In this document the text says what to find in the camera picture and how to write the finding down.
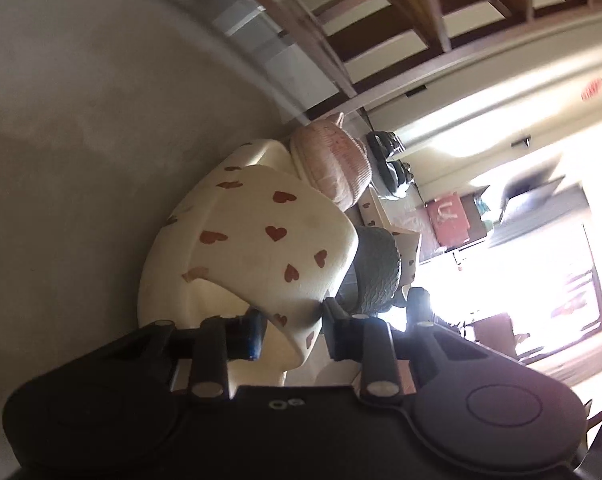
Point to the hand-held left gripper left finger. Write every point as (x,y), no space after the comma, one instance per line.
(256,337)

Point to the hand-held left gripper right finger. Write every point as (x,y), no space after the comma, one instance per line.
(333,330)

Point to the dark grey ribbed slipper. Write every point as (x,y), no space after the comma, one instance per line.
(378,270)

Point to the cream heart print slipper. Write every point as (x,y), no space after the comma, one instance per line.
(411,255)
(251,240)

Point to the pink fabric slipper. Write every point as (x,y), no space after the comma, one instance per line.
(331,160)

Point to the brown wooden shoe rack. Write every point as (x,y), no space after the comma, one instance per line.
(416,0)

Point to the black sandal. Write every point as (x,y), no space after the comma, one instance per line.
(388,160)

